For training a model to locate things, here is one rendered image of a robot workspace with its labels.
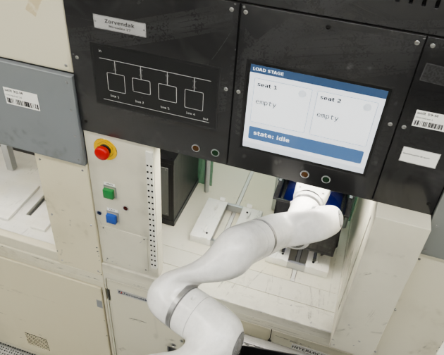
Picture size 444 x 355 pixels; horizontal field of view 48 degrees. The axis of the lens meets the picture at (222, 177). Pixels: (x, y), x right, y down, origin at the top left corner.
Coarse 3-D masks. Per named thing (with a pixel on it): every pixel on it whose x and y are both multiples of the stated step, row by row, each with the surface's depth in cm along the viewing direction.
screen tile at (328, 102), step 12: (324, 96) 102; (336, 96) 101; (348, 96) 101; (324, 108) 104; (336, 108) 103; (348, 108) 102; (360, 108) 101; (312, 120) 106; (324, 120) 106; (360, 120) 103; (372, 120) 102; (312, 132) 108; (324, 132) 107; (336, 132) 106; (348, 132) 106; (360, 132) 105; (360, 144) 106
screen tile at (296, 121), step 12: (264, 84) 105; (276, 84) 104; (252, 96) 107; (264, 96) 107; (276, 96) 106; (288, 96) 105; (252, 108) 109; (264, 108) 108; (300, 108) 106; (252, 120) 111; (264, 120) 110; (276, 120) 109; (288, 120) 108; (300, 120) 107
